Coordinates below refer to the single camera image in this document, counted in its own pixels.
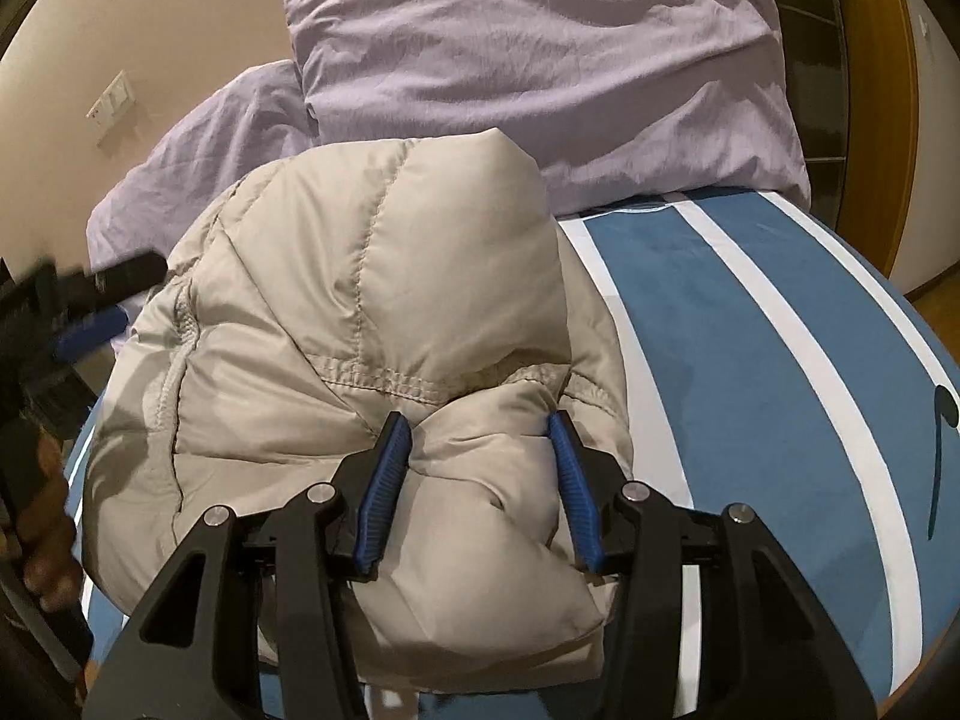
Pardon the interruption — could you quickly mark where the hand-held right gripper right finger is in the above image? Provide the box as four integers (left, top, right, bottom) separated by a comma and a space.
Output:
546, 411, 878, 720

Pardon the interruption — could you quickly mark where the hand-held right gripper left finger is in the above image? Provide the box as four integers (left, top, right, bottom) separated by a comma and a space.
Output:
82, 412, 415, 720

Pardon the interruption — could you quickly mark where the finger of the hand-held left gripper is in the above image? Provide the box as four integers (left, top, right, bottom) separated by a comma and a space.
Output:
90, 251, 167, 293
45, 307, 125, 421

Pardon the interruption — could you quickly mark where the beige puffer jacket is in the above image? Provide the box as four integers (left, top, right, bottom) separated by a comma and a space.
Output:
88, 127, 635, 680

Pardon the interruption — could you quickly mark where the person's left hand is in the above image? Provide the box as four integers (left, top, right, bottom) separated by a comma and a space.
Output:
11, 435, 83, 612

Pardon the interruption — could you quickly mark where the lavender pillow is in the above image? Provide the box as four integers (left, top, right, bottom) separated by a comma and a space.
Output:
86, 58, 320, 271
283, 0, 812, 212

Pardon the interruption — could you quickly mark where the blue white-striped bed sheet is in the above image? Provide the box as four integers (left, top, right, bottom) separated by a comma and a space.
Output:
60, 191, 960, 720

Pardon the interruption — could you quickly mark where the dark glass panel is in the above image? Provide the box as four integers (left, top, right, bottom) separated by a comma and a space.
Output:
671, 0, 857, 222

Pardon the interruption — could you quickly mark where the white wall switch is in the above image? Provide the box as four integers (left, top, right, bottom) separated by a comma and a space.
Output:
86, 69, 137, 145

